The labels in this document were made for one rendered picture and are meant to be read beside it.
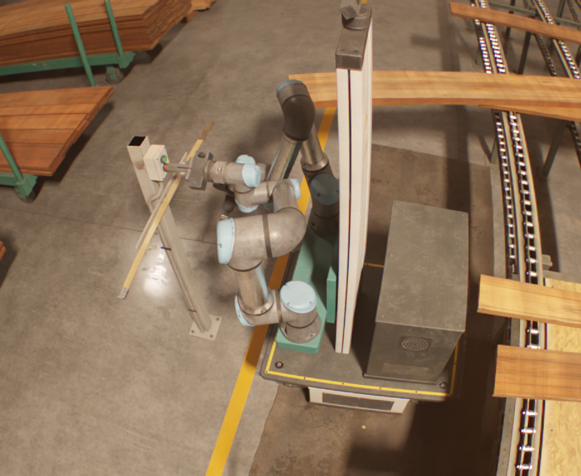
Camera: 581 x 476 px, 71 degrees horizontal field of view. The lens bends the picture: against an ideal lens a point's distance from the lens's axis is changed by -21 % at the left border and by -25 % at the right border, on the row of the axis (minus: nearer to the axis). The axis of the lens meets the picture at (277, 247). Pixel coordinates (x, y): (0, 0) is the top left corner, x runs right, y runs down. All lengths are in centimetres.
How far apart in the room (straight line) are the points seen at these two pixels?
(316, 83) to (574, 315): 169
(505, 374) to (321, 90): 162
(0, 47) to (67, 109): 201
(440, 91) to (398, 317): 132
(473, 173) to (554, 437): 227
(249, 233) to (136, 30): 325
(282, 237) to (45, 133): 265
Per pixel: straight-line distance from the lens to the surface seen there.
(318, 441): 242
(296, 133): 175
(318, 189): 199
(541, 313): 187
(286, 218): 137
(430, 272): 185
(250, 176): 165
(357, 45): 116
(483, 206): 333
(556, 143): 359
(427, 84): 265
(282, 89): 185
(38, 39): 509
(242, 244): 134
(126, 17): 433
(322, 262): 205
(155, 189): 188
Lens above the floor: 235
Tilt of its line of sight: 52 degrees down
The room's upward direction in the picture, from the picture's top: 8 degrees counter-clockwise
